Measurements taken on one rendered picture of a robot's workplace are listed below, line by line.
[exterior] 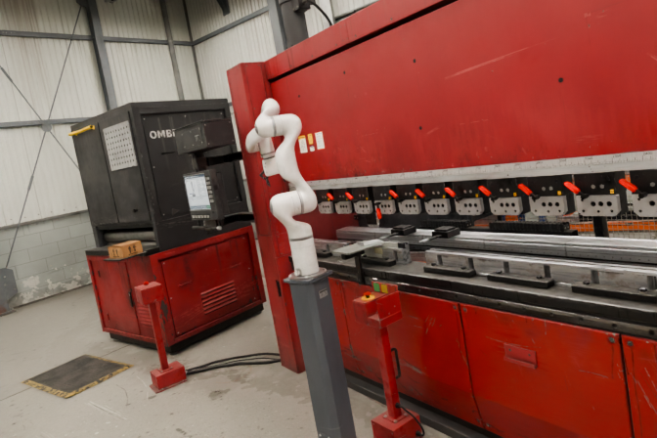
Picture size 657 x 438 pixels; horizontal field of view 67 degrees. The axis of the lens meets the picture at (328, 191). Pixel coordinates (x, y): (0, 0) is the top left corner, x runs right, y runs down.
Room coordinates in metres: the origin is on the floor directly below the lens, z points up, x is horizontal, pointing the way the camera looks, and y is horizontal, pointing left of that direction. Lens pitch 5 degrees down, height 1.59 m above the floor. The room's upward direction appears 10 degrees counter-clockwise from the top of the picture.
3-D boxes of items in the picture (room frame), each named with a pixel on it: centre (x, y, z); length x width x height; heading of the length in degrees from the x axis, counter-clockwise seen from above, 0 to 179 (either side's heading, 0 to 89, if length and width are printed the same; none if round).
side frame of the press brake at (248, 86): (3.88, 0.18, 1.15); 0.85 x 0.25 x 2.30; 125
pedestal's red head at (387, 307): (2.55, -0.15, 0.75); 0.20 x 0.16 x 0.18; 36
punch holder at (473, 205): (2.34, -0.67, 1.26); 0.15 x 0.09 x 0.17; 35
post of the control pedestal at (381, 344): (2.55, -0.15, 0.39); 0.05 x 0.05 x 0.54; 36
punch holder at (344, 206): (3.16, -0.10, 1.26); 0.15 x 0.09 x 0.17; 35
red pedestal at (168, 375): (3.79, 1.51, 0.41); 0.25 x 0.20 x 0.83; 125
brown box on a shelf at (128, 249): (4.28, 1.84, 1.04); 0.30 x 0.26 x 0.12; 49
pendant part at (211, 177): (3.66, 0.89, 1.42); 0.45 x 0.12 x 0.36; 40
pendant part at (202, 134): (3.75, 0.85, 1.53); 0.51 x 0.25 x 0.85; 40
